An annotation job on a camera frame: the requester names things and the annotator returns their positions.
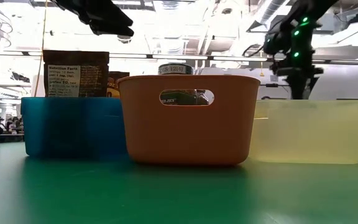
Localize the brown taco seasoning packet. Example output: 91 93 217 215
43 49 110 98
107 71 131 99

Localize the horizontal frame bar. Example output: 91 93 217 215
0 50 358 65

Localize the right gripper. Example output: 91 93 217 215
262 17 324 101

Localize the translucent yellow plastic bin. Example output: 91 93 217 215
249 99 358 165

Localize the orange plastic bin with handles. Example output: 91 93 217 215
117 74 262 166

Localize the thin yellow hanging cord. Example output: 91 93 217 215
33 0 48 98

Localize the blue plastic bin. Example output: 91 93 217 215
20 96 129 158

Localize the silver ceiling duct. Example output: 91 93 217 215
246 0 288 32

